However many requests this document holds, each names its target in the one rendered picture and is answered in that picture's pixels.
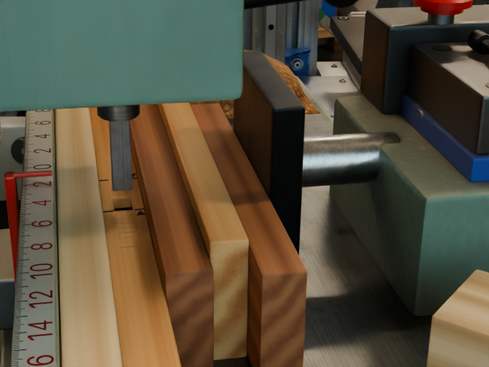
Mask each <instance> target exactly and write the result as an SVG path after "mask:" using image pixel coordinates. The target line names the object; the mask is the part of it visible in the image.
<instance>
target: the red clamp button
mask: <svg viewBox="0 0 489 367"><path fill-rule="evenodd" d="M413 3H414V4H415V5H416V6H418V7H420V8H421V11H423V12H426V13H429V14H434V15H458V14H461V13H462V12H463V11H464V9H468V8H471V7H472V3H473V0H413Z"/></svg>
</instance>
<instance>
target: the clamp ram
mask: <svg viewBox="0 0 489 367"><path fill-rule="evenodd" d="M305 112H306V110H305V107H304V105H303V104H302V103H301V102H300V100H299V99H298V98H297V96H296V95H295V93H294V92H293V91H292V90H291V89H290V87H289V86H288V85H287V83H286V82H285V81H284V79H283V78H282V77H281V76H280V75H279V73H278V72H277V70H276V69H275V68H274V67H273V66H272V64H271V63H270V62H269V60H268V59H267V58H266V56H265V55H264V54H263V53H262V52H261V51H244V54H243V91H242V94H241V96H240V98H237V99H235V100H234V133H235V135H236V137H237V138H238V140H239V142H240V144H241V146H242V148H243V150H244V152H245V154H246V155H247V158H248V159H249V161H250V164H251V165H252V167H253V169H254V171H255V173H256V175H257V177H258V179H259V180H260V182H261V184H262V186H263V188H264V190H265V192H266V193H267V195H268V197H269V199H270V201H271V204H272V205H273V207H274V209H275V211H276V212H277V215H278V216H279V219H280V221H281V222H282V224H283V226H284V228H285V230H286V232H287V234H288V235H289V237H290V239H291V241H292V243H293V245H294V247H295V249H296V250H297V252H298V255H299V250H300V233H301V199H302V187H312V186H332V185H343V184H363V183H373V182H375V181H376V179H377V177H378V172H379V164H380V159H379V153H380V149H381V147H382V146H383V145H384V144H386V143H399V142H400V139H399V137H398V135H397V134H396V133H395V132H393V131H389V132H376V133H353V134H340V135H317V136H304V130H305Z"/></svg>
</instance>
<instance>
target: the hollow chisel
mask: <svg viewBox="0 0 489 367"><path fill-rule="evenodd" d="M108 126H109V141H110V155H111V183H112V188H113V191H123V190H132V157H131V140H130V121H129V120H128V121H123V122H111V121H108Z"/></svg>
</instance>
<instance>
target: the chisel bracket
mask: <svg viewBox="0 0 489 367"><path fill-rule="evenodd" d="M243 54H244V0H0V112H5V111H33V110H47V109H62V108H89V107H97V114H98V116H99V117H100V118H101V119H104V120H107V121H111V122H123V121H128V120H131V119H134V118H136V117H137V116H138V115H139V114H140V105H146V104H160V103H188V102H202V101H217V100H235V99H237V98H240V96H241V94H242V91H243Z"/></svg>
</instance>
